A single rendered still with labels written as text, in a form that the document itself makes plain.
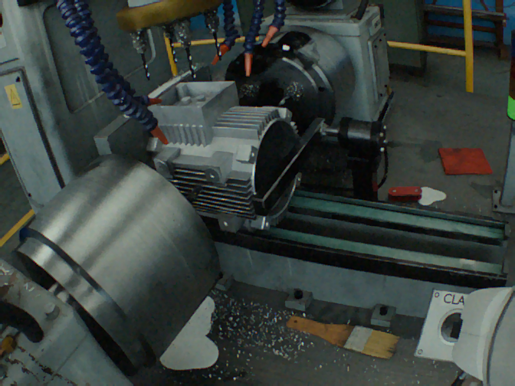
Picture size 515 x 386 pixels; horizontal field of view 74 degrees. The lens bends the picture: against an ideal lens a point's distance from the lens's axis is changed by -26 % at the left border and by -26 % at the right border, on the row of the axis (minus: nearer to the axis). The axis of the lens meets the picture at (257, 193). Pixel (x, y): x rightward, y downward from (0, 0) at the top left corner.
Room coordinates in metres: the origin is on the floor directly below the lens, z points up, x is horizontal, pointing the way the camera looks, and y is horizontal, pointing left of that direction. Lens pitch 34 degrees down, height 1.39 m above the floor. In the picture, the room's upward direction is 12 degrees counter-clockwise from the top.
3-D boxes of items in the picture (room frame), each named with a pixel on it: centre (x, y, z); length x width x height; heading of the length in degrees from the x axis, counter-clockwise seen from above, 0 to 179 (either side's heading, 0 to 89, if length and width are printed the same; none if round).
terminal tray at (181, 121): (0.68, 0.08, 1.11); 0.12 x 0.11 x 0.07; 56
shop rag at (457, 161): (0.81, -0.56, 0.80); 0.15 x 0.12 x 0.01; 73
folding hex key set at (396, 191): (0.73, -0.32, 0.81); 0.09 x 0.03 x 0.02; 72
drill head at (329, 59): (0.93, -0.14, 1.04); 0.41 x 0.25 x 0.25; 146
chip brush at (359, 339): (0.40, -0.09, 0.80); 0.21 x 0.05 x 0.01; 52
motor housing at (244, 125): (0.66, 0.04, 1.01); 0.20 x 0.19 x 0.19; 56
